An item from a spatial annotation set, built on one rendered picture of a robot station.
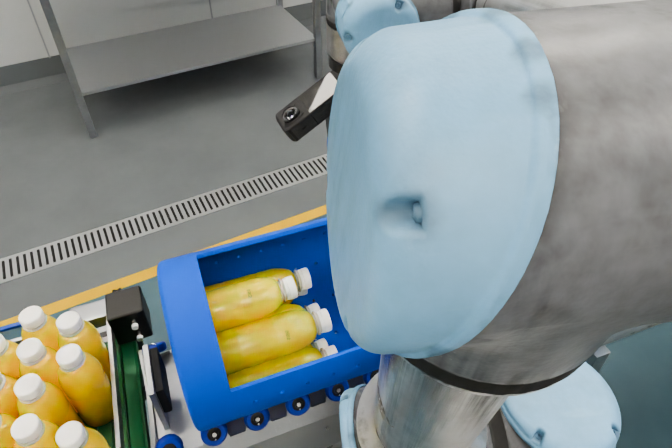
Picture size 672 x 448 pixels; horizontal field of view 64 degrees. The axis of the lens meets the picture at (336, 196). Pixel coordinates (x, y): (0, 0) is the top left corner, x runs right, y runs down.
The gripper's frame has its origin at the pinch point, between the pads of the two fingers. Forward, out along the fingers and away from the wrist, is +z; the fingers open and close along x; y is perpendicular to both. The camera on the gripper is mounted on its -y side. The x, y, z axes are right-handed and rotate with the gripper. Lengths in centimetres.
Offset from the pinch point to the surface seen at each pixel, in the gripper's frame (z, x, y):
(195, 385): 19.4, -14.1, -27.6
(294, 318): 21.4, -6.9, -10.5
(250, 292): 17.4, -2.3, -16.3
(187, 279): 12.0, -0.7, -25.2
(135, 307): 35, 17, -37
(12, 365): 31, 8, -57
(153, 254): 136, 130, -41
